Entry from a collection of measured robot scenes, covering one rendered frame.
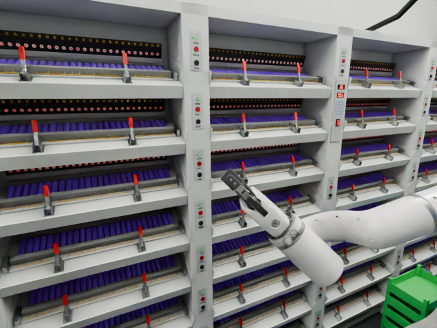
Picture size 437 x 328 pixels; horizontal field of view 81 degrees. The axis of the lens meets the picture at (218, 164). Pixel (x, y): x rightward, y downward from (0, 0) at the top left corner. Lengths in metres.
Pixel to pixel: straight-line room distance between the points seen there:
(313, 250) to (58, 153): 0.74
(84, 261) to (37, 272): 0.14
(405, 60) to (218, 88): 1.29
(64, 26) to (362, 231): 1.08
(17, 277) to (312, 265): 0.88
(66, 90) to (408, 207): 0.92
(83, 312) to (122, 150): 0.60
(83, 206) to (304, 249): 0.69
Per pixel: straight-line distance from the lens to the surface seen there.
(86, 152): 0.89
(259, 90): 1.06
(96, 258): 1.05
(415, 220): 0.68
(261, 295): 1.44
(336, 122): 1.34
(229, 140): 1.00
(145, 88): 0.90
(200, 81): 0.94
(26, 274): 1.08
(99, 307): 1.16
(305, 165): 1.36
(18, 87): 0.90
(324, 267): 0.63
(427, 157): 2.09
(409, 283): 2.05
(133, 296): 1.16
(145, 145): 0.91
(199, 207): 1.01
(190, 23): 0.96
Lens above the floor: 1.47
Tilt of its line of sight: 14 degrees down
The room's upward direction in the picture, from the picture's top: straight up
